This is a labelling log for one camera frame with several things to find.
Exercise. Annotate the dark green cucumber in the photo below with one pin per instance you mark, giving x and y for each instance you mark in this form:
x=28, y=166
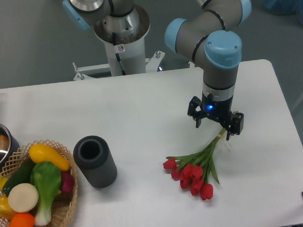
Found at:
x=21, y=175

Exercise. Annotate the yellow squash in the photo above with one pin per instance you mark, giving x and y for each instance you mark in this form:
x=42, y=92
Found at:
x=45, y=153

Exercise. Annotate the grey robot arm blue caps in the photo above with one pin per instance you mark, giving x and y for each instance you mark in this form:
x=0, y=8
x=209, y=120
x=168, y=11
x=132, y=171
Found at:
x=208, y=42

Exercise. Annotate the white metal base frame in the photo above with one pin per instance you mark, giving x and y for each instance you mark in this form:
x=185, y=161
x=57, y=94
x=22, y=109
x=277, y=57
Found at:
x=121, y=66

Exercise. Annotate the woven wicker basket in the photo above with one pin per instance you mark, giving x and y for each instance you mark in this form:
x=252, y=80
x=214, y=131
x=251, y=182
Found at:
x=64, y=205

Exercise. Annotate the orange fruit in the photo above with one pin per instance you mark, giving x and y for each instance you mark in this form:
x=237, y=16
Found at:
x=22, y=220

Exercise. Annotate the purple red onion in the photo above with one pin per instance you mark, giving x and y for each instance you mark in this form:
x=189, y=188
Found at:
x=67, y=183

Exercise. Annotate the yellow bell pepper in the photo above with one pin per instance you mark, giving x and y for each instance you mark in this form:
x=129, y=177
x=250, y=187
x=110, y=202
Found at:
x=5, y=209

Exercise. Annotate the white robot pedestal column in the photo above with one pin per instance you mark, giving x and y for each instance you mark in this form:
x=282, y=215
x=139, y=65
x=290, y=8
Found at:
x=124, y=35

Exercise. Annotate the yellow banana tip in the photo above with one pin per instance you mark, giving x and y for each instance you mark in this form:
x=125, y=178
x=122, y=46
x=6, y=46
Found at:
x=2, y=181

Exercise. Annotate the red tulip bouquet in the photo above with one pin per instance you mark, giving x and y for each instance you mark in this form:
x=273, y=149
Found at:
x=193, y=171

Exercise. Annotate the green bok choy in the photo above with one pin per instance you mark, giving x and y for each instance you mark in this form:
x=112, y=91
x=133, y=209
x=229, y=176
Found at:
x=46, y=178

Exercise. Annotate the dark grey ribbed vase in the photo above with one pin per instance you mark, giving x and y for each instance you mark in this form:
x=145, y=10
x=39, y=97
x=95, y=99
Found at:
x=93, y=157

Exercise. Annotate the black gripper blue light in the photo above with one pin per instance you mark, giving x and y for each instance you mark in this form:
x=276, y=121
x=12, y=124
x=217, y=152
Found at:
x=218, y=111

